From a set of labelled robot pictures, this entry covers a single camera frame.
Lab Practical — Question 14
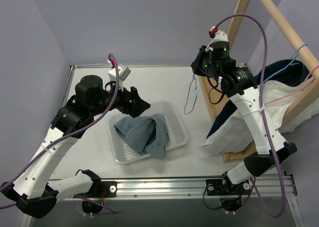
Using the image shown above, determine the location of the light denim skirt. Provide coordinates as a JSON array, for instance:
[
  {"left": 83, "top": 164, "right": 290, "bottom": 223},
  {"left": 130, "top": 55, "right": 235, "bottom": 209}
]
[{"left": 114, "top": 114, "right": 169, "bottom": 158}]

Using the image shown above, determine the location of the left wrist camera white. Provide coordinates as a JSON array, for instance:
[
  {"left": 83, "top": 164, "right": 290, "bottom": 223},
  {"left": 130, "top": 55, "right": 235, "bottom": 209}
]
[{"left": 108, "top": 64, "right": 131, "bottom": 89}]

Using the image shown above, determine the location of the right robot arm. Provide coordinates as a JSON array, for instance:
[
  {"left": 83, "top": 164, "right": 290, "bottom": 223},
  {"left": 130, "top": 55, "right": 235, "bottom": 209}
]
[{"left": 191, "top": 41, "right": 297, "bottom": 194}]

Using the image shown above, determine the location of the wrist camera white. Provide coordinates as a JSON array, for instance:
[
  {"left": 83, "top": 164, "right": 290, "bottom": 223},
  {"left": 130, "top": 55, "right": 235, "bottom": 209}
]
[
  {"left": 108, "top": 64, "right": 131, "bottom": 89},
  {"left": 205, "top": 26, "right": 228, "bottom": 51}
]

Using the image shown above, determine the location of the blue wire hanger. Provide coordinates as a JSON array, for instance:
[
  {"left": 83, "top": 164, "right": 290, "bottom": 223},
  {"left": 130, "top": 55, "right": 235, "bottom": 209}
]
[
  {"left": 183, "top": 74, "right": 199, "bottom": 115},
  {"left": 263, "top": 43, "right": 308, "bottom": 83}
]

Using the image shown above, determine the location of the white plastic basket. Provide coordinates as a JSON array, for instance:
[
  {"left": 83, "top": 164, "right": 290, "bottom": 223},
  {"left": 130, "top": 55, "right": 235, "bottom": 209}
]
[{"left": 106, "top": 100, "right": 188, "bottom": 165}]

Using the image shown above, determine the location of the aluminium frame rail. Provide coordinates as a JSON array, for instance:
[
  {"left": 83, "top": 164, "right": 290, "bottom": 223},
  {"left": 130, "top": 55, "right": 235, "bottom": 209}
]
[{"left": 48, "top": 174, "right": 282, "bottom": 202}]

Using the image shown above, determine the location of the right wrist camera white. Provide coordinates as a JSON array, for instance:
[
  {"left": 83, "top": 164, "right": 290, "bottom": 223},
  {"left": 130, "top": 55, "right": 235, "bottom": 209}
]
[{"left": 205, "top": 26, "right": 228, "bottom": 51}]

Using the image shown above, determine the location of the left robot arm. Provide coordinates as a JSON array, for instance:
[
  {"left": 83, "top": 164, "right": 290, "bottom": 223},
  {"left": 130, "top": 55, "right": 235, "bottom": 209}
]
[{"left": 0, "top": 75, "right": 150, "bottom": 219}]

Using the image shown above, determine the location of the dark denim skirt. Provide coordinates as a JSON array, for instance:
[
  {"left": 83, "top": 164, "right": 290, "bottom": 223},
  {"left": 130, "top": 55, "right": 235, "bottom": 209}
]
[{"left": 206, "top": 59, "right": 306, "bottom": 140}]

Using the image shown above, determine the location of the pink wire hanger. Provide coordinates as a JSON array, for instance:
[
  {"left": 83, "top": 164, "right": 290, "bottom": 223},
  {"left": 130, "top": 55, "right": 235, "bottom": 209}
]
[{"left": 265, "top": 65, "right": 319, "bottom": 105}]

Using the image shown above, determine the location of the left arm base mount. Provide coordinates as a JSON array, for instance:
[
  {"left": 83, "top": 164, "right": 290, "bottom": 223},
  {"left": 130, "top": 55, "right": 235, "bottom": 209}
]
[{"left": 78, "top": 180, "right": 118, "bottom": 199}]

